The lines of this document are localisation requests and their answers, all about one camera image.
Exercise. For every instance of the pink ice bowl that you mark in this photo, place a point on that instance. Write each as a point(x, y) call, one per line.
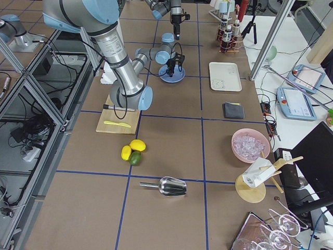
point(249, 144)

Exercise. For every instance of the tea bottle left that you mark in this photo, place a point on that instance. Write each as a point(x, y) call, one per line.
point(235, 28)

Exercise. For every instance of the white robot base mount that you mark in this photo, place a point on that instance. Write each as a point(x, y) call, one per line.
point(108, 77)

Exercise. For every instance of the black orange terminal block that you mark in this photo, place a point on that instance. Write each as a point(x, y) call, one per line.
point(265, 107)

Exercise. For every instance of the wooden cutting board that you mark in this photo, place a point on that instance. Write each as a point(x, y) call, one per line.
point(129, 117)

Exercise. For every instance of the yellow plastic knife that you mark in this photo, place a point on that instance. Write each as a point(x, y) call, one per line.
point(122, 124)

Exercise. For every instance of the red cylinder object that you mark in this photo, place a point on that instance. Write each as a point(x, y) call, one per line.
point(242, 9)

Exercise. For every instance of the steel scoop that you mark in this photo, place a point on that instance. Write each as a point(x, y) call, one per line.
point(168, 186)

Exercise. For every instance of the white carton box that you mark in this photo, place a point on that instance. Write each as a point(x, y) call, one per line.
point(258, 172)

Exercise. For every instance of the tea bottle lower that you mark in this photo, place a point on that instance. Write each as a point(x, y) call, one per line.
point(227, 36)

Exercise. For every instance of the blue teach pendant near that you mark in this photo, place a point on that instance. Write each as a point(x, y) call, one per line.
point(294, 104)

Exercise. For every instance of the blue plate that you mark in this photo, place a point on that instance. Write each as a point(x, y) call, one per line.
point(178, 75)

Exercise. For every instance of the blue teach pendant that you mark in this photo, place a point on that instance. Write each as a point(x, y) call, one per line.
point(294, 104)
point(307, 78)

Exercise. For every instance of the wine glass middle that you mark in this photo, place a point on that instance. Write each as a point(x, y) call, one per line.
point(276, 238)

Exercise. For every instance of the steel muddler black tip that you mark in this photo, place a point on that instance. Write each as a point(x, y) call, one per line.
point(113, 107)

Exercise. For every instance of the wooden paper towel stand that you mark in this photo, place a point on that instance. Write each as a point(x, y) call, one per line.
point(256, 195)

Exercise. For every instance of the blue teach pendant far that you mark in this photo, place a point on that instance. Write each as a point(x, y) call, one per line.
point(307, 78)

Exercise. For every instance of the yellow lemon front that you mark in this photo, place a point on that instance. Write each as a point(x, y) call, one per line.
point(138, 145)

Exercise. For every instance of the white wire cup rack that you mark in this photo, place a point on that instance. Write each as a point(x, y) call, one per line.
point(215, 12)

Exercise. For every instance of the green avocado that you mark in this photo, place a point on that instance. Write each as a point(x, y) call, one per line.
point(135, 158)

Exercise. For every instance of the aluminium frame post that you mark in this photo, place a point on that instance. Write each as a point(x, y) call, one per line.
point(277, 24)

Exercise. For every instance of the yellow lemon back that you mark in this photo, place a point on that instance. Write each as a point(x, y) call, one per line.
point(126, 152)

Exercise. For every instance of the tea bottle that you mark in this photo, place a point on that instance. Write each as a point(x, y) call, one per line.
point(223, 25)
point(227, 36)
point(235, 28)

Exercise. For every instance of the black monitor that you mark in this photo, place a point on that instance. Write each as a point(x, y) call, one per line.
point(316, 166)

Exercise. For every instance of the tea bottle right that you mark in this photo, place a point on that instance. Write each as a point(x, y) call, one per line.
point(223, 25)

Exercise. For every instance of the cream bear tray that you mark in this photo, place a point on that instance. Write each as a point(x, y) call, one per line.
point(224, 77)

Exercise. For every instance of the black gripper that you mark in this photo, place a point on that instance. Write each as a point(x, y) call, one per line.
point(170, 63)
point(176, 20)

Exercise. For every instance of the yellow lemon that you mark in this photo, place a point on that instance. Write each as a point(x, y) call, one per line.
point(126, 152)
point(138, 145)

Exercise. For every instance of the pale green bowl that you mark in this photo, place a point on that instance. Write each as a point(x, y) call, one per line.
point(271, 54)

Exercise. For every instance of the grey yellow folded cloth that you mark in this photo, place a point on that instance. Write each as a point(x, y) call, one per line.
point(233, 111)

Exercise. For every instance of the copper wire bottle rack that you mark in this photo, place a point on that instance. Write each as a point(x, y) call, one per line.
point(235, 43)

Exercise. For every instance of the wine glass left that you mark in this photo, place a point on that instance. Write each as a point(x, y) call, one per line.
point(244, 244)

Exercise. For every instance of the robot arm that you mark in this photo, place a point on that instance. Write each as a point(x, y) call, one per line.
point(100, 20)
point(160, 8)

